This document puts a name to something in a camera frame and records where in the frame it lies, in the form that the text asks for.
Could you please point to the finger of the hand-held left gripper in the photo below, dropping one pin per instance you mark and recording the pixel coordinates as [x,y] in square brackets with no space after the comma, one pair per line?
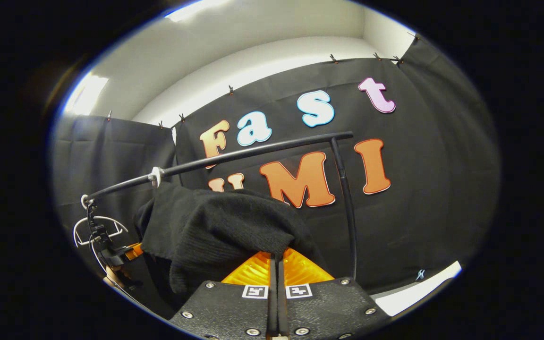
[134,251]

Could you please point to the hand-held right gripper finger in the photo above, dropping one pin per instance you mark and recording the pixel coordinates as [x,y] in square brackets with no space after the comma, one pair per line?
[282,302]
[273,302]

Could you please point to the black knitted garment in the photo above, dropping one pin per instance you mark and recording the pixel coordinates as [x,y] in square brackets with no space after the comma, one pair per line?
[215,226]

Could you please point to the black metal clothes rack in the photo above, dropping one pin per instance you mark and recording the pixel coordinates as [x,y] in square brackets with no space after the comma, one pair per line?
[253,151]

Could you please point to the small pale blue clip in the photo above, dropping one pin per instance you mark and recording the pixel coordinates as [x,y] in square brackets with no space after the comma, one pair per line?
[420,274]

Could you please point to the ceiling strip light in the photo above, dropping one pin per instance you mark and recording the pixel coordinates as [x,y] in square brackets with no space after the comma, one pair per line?
[88,94]

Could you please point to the black backdrop cloth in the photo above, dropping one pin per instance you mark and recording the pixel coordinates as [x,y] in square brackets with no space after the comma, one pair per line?
[418,212]

